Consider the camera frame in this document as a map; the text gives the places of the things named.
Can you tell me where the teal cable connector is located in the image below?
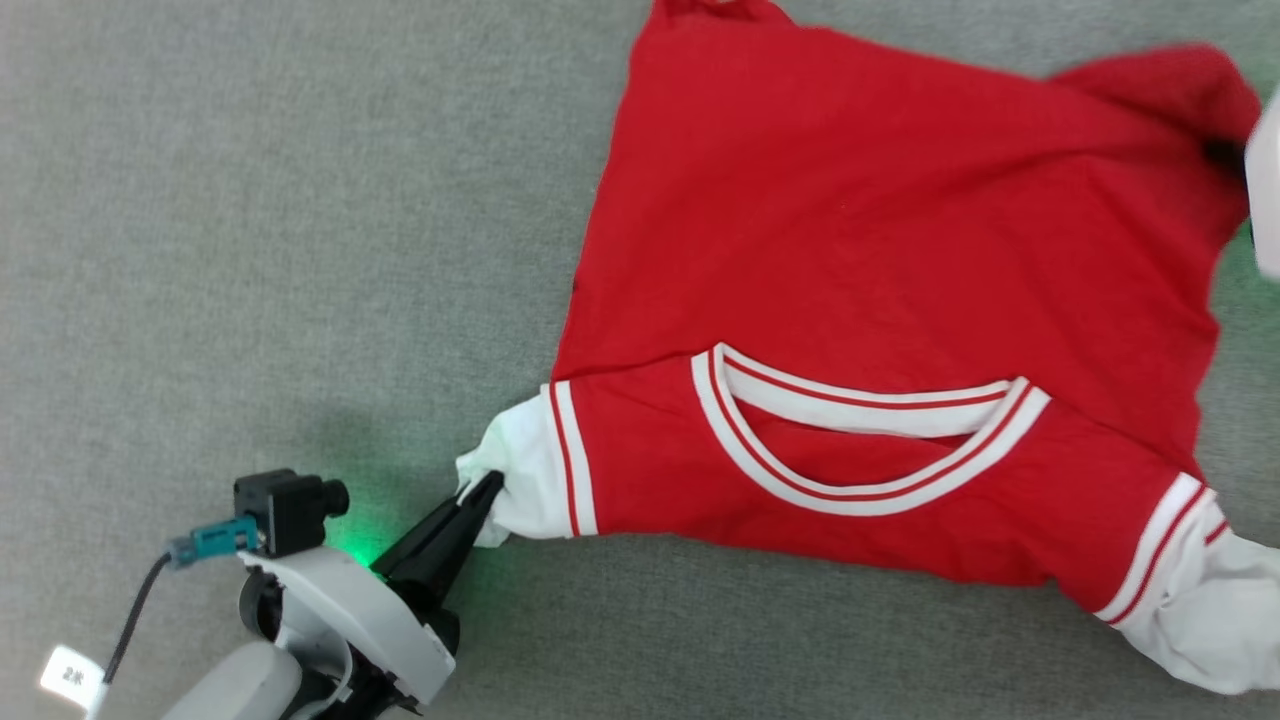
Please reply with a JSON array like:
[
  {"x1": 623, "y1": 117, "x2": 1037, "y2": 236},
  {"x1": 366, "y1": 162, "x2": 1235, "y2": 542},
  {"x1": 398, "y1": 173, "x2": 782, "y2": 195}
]
[{"x1": 167, "y1": 515, "x2": 264, "y2": 570}]

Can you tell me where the white cable label tag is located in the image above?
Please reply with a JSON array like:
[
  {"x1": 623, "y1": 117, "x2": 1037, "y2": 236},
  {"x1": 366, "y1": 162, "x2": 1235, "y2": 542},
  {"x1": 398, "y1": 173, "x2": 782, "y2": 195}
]
[{"x1": 39, "y1": 644, "x2": 110, "y2": 714}]

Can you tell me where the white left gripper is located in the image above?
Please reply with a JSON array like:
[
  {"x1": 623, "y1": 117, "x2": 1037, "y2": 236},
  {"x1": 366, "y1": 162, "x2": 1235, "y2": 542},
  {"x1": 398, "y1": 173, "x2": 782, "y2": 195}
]
[{"x1": 238, "y1": 470, "x2": 507, "y2": 720}]

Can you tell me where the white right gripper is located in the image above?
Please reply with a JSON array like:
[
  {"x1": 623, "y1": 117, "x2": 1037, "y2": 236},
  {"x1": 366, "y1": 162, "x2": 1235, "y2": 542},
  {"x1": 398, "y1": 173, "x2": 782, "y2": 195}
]
[{"x1": 1243, "y1": 85, "x2": 1280, "y2": 283}]

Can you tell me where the red white basketball jersey shirt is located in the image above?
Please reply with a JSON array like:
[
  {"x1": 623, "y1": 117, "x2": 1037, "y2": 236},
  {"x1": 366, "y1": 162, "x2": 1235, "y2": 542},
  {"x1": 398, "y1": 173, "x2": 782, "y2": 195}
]
[{"x1": 455, "y1": 0, "x2": 1280, "y2": 696}]

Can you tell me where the thin black camera cable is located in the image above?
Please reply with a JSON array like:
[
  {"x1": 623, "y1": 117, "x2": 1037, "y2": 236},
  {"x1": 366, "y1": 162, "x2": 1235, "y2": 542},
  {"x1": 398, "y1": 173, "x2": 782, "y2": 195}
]
[{"x1": 100, "y1": 553, "x2": 177, "y2": 687}]

